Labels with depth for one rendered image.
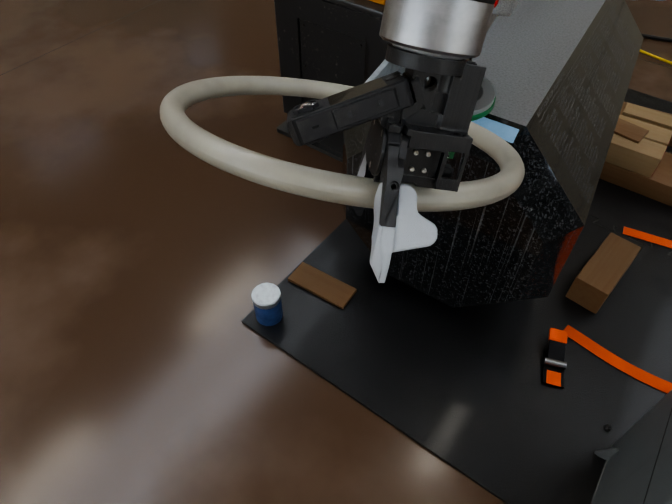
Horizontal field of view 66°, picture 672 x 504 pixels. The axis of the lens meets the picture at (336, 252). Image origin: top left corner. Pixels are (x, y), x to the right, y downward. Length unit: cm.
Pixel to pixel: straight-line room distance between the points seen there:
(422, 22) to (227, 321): 161
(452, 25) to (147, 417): 159
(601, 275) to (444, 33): 171
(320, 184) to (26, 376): 168
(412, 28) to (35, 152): 263
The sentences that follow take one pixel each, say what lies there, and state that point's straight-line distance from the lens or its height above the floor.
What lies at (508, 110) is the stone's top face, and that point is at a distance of 149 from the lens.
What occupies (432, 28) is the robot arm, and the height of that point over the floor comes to 140.
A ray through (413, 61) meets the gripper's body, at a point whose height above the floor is 137.
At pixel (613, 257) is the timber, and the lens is 217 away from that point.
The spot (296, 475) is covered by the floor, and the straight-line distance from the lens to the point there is 168.
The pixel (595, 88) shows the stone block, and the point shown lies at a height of 70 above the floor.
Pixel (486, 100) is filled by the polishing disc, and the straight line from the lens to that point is 141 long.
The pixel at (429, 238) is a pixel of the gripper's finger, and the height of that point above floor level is 124.
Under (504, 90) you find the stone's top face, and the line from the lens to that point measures 157.
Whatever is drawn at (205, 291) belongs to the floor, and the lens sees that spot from 205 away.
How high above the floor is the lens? 160
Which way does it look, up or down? 49 degrees down
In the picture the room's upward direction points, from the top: straight up
